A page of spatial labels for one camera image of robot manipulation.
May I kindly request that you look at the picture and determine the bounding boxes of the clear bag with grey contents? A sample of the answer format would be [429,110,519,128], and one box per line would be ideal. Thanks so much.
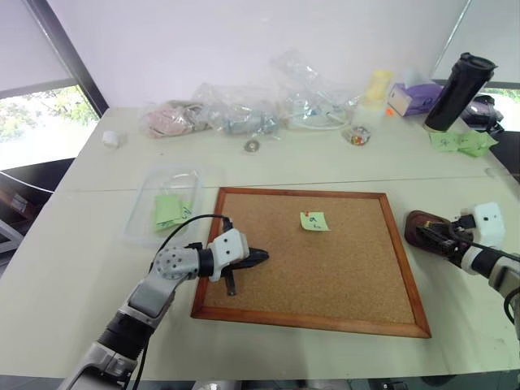
[190,83,285,137]

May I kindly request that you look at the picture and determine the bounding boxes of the black bag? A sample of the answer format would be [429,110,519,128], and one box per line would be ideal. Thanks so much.
[459,93,505,134]

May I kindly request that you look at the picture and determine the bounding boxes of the black window frame post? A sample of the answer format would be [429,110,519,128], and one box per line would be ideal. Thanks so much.
[28,0,110,119]

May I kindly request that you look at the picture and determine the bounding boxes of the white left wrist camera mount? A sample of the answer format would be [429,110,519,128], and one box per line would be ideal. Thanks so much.
[207,229,250,283]

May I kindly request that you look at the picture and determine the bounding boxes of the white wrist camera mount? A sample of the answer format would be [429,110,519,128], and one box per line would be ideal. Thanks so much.
[207,229,250,283]
[460,201,507,249]

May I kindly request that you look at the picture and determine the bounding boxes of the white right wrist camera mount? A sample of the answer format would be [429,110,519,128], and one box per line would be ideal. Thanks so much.
[460,201,507,249]

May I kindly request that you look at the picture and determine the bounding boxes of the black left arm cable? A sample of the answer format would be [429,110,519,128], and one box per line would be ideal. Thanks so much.
[130,214,235,390]

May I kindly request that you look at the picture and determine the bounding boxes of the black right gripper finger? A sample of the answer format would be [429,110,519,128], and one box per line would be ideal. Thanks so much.
[414,227,450,255]
[421,219,453,236]

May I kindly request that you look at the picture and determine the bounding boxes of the black travel tumbler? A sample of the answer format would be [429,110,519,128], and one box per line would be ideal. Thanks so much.
[423,51,499,133]

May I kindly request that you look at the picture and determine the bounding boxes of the crumpled clear plastic bag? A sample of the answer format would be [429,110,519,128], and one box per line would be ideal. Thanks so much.
[270,48,362,131]

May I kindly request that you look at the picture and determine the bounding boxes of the wood framed cork board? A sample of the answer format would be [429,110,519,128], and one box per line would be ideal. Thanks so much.
[190,186,432,340]

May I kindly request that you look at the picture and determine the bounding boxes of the dark brown oval tray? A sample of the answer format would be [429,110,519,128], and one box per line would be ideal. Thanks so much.
[404,210,453,257]

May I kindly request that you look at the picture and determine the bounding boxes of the clear pushpin container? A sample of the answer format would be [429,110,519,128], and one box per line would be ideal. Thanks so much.
[343,124,373,146]

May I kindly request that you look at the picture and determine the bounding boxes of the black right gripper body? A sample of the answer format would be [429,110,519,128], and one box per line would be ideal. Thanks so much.
[439,217,475,263]

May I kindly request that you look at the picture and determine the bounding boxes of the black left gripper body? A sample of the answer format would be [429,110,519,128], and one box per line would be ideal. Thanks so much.
[221,254,256,280]

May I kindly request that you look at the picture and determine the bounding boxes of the clear plastic box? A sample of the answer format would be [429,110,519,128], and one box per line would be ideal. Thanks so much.
[123,164,206,247]

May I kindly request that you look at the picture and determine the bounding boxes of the yellow and white bottle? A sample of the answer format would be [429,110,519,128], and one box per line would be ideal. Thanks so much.
[352,68,394,128]

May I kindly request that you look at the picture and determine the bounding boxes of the clear bag with pink contents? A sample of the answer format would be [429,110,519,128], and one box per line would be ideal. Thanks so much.
[139,99,212,139]

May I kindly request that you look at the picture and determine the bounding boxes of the green sticky note with writing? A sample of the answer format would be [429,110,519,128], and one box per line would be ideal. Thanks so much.
[300,210,332,232]
[151,194,193,233]

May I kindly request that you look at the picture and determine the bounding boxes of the crumpled green paper notes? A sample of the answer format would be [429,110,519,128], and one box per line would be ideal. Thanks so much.
[428,129,499,158]

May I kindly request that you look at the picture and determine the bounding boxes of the purple tissue box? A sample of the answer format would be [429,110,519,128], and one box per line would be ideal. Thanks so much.
[386,82,444,118]

